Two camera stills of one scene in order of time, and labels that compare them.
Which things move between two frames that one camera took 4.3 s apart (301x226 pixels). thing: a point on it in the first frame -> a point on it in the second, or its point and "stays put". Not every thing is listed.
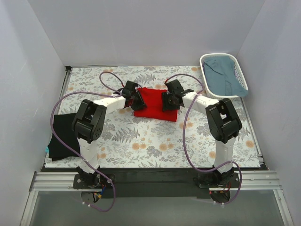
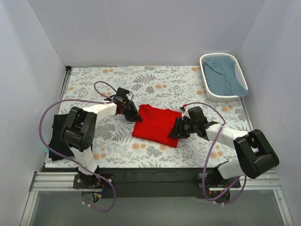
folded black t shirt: x=63 y=125 stays put
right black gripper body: x=166 y=103 -> x=179 y=128
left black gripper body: x=137 y=102 -> x=131 y=112
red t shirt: x=153 y=99 -> x=156 y=125
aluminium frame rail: x=248 y=181 stays put
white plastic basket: x=240 y=72 stays put
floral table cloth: x=155 y=117 stays put
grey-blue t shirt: x=221 y=77 stays put
